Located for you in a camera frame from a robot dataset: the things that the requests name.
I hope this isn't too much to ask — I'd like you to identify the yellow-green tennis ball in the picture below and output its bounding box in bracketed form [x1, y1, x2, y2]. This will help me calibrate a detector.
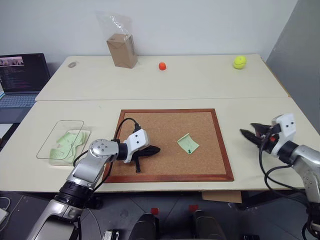
[232, 55, 248, 70]

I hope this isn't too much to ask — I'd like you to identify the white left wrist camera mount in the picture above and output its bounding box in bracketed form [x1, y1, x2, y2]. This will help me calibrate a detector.
[122, 129, 150, 164]

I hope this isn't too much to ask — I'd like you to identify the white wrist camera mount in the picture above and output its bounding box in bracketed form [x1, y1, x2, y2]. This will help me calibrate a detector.
[122, 129, 150, 164]
[270, 113, 297, 158]

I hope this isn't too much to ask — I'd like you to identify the small black device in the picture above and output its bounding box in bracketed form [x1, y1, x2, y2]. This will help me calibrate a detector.
[103, 228, 121, 240]

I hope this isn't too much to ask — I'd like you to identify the clear plastic bag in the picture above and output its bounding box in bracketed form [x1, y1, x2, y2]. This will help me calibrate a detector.
[95, 9, 133, 42]

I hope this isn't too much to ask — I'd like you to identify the wood-framed cork board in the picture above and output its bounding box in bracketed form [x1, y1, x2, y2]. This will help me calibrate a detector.
[102, 108, 235, 184]

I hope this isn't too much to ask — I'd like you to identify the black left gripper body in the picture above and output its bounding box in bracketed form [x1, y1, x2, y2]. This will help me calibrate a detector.
[132, 145, 154, 161]

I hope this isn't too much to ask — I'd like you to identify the dark rounded shape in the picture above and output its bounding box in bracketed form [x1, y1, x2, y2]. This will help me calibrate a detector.
[193, 209, 227, 240]
[130, 212, 160, 240]

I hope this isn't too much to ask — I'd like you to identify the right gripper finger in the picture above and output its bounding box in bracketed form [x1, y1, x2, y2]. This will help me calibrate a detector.
[250, 122, 272, 135]
[239, 128, 261, 149]

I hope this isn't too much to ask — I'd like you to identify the crumpled green sticky note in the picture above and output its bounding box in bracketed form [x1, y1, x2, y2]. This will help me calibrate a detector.
[56, 129, 92, 151]
[48, 146, 77, 161]

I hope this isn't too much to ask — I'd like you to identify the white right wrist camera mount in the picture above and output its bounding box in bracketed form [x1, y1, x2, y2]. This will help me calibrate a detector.
[270, 113, 297, 158]

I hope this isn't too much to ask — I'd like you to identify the clear plastic box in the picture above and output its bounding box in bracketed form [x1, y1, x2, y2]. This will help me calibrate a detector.
[36, 120, 93, 167]

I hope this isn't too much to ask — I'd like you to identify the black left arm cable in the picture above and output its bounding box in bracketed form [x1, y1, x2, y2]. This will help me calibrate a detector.
[72, 117, 141, 196]

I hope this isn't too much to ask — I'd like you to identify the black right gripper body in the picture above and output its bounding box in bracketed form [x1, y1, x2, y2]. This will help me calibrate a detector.
[258, 123, 281, 154]

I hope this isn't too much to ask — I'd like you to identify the brown cardboard sheet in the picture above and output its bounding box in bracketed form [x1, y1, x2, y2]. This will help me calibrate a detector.
[201, 190, 243, 204]

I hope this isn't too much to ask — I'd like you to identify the open blue laptop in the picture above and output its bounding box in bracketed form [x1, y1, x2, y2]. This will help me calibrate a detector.
[0, 52, 52, 124]

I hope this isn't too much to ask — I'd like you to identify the brown cardboard box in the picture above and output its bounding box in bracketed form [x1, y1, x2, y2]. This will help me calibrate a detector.
[106, 32, 139, 69]

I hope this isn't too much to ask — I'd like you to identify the white paper sheet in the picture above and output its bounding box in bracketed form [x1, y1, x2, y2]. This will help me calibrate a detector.
[0, 123, 14, 140]

